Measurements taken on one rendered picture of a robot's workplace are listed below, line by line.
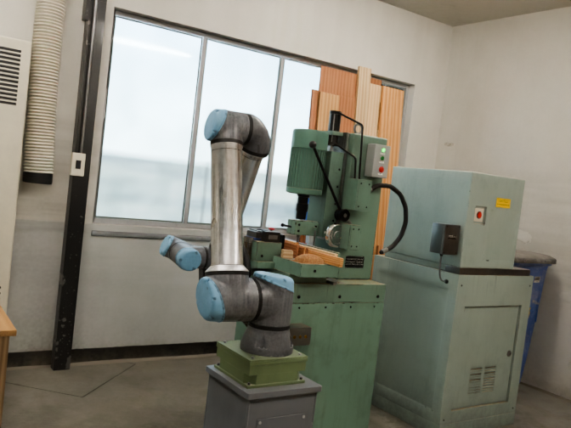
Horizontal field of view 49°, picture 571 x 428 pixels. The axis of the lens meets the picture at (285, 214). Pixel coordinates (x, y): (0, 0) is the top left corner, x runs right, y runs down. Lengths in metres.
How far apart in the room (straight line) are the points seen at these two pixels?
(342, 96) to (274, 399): 2.94
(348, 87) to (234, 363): 2.95
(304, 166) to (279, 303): 0.96
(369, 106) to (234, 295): 3.01
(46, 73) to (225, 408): 2.13
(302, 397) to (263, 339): 0.25
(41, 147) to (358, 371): 2.03
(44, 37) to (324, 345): 2.16
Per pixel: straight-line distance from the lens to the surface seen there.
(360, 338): 3.14
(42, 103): 3.65
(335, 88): 4.70
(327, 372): 3.07
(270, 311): 2.19
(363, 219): 3.16
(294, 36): 4.59
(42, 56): 3.67
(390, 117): 4.97
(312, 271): 2.79
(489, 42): 5.40
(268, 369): 2.20
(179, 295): 4.23
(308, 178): 2.97
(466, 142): 5.33
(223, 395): 2.30
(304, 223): 3.04
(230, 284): 2.11
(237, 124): 2.23
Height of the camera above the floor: 1.25
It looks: 3 degrees down
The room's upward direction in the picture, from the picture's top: 7 degrees clockwise
